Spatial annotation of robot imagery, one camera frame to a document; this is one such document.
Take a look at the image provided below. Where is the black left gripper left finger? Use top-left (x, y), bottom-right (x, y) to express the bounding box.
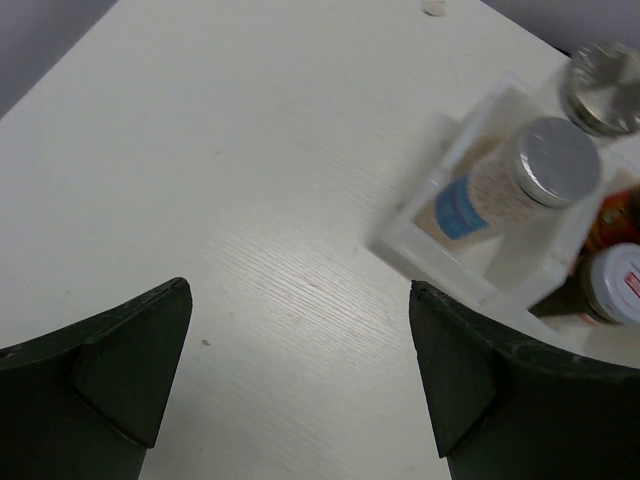
top-left (1, 277), bottom-right (192, 479)

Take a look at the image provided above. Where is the white-lid dark spice jar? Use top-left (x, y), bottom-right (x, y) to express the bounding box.
top-left (584, 243), bottom-right (639, 326)

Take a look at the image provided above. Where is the white blue-label silver-lid shaker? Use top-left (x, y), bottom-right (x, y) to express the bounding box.
top-left (416, 116), bottom-right (602, 245)

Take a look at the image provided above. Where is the red-cap brown sauce bottle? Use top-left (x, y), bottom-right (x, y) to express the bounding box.
top-left (583, 185), bottom-right (639, 253)

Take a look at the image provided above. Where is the white three-compartment plastic tray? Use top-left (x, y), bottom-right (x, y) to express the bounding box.
top-left (371, 74), bottom-right (639, 368)

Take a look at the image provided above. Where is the beige powder silver-lid jar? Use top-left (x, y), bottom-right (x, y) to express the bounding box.
top-left (562, 41), bottom-right (639, 139)

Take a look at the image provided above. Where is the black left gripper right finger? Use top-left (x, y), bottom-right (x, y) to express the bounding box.
top-left (409, 281), bottom-right (639, 479)

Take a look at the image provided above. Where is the small tape scrap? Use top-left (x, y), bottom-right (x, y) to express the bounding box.
top-left (421, 0), bottom-right (447, 17)

